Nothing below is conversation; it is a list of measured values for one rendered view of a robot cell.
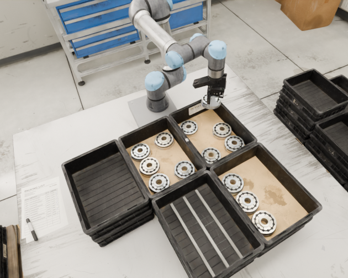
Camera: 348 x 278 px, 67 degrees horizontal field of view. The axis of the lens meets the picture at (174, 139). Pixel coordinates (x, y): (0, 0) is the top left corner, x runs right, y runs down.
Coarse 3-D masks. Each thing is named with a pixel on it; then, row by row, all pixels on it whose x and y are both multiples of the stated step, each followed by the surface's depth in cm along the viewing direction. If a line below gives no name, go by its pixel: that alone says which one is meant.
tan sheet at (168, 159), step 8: (152, 136) 148; (152, 144) 144; (176, 144) 143; (128, 152) 142; (152, 152) 141; (160, 152) 141; (168, 152) 140; (176, 152) 140; (160, 160) 138; (168, 160) 137; (176, 160) 137; (184, 160) 137; (160, 168) 135; (168, 168) 134; (168, 176) 132
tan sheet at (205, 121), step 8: (208, 112) 156; (192, 120) 153; (200, 120) 152; (208, 120) 152; (216, 120) 151; (200, 128) 149; (208, 128) 148; (200, 136) 145; (208, 136) 145; (200, 144) 142; (208, 144) 142; (216, 144) 141; (200, 152) 139; (224, 152) 138
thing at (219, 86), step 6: (210, 78) 120; (216, 78) 119; (222, 78) 120; (210, 84) 125; (216, 84) 124; (222, 84) 122; (210, 90) 125; (216, 90) 124; (222, 90) 123; (216, 96) 128; (222, 96) 126
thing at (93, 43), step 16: (96, 0) 248; (112, 0) 255; (128, 0) 261; (64, 16) 248; (80, 16) 254; (96, 16) 260; (112, 16) 266; (128, 16) 273; (96, 32) 272; (112, 32) 278; (128, 32) 286; (80, 48) 275; (96, 48) 284
